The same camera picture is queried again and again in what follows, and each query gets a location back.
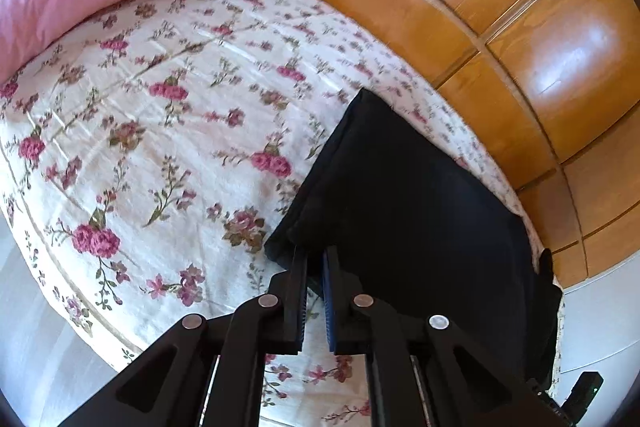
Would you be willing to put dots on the wooden wardrobe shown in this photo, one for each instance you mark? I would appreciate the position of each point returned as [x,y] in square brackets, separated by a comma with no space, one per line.
[500,32]

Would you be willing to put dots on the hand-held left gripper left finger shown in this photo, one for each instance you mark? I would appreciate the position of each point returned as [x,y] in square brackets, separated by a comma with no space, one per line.
[296,307]

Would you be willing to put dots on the floral bedspread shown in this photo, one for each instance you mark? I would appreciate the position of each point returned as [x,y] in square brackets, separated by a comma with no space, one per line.
[150,157]

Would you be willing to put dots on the black pants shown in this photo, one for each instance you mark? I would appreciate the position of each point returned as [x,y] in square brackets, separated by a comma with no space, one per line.
[410,207]

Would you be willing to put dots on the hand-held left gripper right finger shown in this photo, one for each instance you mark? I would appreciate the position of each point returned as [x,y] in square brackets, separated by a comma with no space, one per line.
[330,307]

